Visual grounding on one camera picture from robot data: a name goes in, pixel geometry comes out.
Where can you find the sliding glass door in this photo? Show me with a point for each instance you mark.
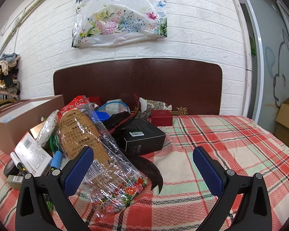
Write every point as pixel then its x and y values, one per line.
pixel 269 53

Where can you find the white box with barcode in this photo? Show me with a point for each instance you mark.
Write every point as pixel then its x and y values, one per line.
pixel 31 154

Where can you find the red plaid blanket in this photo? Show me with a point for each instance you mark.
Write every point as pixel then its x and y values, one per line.
pixel 219 137

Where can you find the cardboard carton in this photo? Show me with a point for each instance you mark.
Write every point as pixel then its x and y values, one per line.
pixel 287 120

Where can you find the black box with green label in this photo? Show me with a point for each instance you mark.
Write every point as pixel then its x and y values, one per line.
pixel 147 144

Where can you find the dark brown wooden headboard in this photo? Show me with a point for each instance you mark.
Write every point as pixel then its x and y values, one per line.
pixel 139 81

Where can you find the dark brown feather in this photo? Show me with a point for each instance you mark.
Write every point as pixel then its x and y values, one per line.
pixel 151 170

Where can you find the bag of white beads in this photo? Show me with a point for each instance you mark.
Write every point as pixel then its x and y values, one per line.
pixel 47 130

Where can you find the floral plastic bag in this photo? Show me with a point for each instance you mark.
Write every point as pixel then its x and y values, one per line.
pixel 120 16

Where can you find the blue marker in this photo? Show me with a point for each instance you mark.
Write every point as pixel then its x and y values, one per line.
pixel 56 160

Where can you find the shiny copper box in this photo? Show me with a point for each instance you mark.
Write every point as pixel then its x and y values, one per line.
pixel 36 130

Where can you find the blue rimmed plastic container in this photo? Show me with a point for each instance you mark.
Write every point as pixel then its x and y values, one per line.
pixel 103 116

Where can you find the white marker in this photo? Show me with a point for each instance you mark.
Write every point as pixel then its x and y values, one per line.
pixel 15 161

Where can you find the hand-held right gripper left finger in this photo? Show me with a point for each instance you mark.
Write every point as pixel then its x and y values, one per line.
pixel 78 168

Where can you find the round cookie red packet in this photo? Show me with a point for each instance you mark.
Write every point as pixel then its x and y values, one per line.
pixel 79 134

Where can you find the black cloth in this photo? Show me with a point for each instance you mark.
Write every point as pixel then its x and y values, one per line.
pixel 118 121

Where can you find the black tape roll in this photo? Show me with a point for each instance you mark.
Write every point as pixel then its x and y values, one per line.
pixel 8 169

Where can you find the small dark red box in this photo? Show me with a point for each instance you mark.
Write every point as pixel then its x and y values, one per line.
pixel 161 119

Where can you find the red printed packet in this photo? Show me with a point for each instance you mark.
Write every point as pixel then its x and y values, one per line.
pixel 73 105

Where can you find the small olive box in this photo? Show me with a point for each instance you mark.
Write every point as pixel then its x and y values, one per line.
pixel 13 181

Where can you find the pile of hanging clothes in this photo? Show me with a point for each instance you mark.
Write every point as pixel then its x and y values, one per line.
pixel 5 77

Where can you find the clear bag of dried herbs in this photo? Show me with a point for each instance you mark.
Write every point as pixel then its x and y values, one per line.
pixel 151 105

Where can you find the brown cardboard box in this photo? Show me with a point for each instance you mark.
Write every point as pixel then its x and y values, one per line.
pixel 9 134

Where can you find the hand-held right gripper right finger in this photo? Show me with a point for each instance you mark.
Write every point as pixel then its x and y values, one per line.
pixel 208 170

